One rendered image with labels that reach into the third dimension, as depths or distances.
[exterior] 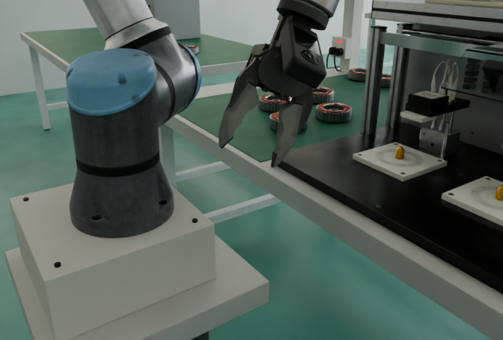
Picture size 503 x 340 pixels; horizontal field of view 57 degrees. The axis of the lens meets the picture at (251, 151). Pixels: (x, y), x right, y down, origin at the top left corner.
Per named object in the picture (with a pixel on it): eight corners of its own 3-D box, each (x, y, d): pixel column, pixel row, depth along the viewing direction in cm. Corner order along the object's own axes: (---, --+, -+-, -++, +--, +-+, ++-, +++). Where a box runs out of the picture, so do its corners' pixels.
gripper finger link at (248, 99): (215, 141, 65) (257, 92, 65) (223, 150, 60) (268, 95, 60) (198, 128, 65) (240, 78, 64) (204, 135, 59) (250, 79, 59)
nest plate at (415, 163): (403, 181, 97) (403, 176, 97) (352, 159, 109) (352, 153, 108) (447, 165, 105) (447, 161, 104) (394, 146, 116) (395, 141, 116)
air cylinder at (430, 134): (444, 156, 110) (447, 135, 108) (418, 147, 116) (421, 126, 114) (457, 152, 113) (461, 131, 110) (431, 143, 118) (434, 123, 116)
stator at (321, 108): (358, 120, 142) (359, 108, 141) (329, 125, 138) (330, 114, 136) (337, 111, 152) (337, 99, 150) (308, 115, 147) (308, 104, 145)
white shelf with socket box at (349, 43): (343, 92, 175) (353, -38, 158) (284, 75, 203) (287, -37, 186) (404, 81, 193) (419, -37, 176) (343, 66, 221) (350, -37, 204)
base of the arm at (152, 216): (81, 249, 60) (72, 182, 56) (63, 198, 72) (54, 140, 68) (188, 222, 67) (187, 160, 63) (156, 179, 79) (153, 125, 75)
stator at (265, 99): (297, 105, 157) (298, 95, 156) (284, 114, 148) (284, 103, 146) (268, 102, 162) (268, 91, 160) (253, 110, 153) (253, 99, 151)
